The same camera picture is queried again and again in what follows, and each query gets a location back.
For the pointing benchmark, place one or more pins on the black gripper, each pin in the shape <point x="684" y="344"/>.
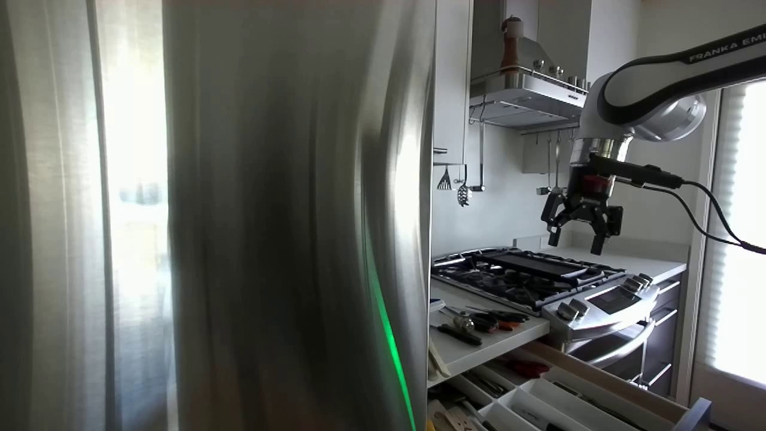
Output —
<point x="592" y="191"/>

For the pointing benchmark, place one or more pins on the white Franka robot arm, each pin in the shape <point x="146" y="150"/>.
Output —
<point x="662" y="80"/>

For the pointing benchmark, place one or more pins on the wooden drawer with grey front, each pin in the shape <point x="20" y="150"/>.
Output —
<point x="605" y="387"/>

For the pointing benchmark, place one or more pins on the hanging metal ladle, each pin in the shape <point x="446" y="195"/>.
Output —
<point x="551" y="171"/>

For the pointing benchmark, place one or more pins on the black stove griddle plate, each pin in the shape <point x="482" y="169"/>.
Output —
<point x="530" y="264"/>

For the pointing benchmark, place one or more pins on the stainless steel gas range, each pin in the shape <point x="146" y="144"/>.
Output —
<point x="605" y="319"/>

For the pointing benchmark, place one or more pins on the stainless steel range hood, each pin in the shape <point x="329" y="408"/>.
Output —
<point x="526" y="97"/>

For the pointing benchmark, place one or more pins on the window with white blinds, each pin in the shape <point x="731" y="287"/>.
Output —
<point x="745" y="241"/>

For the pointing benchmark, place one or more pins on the brown wooden pepper mill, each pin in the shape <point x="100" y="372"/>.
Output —
<point x="510" y="49"/>

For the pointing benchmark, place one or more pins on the white cutlery organizer tray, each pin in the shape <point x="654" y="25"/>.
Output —
<point x="551" y="402"/>

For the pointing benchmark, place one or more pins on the white upper cabinet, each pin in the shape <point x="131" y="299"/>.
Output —
<point x="453" y="80"/>

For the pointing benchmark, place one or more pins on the stainless steel refrigerator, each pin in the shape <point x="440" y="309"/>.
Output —
<point x="263" y="200"/>

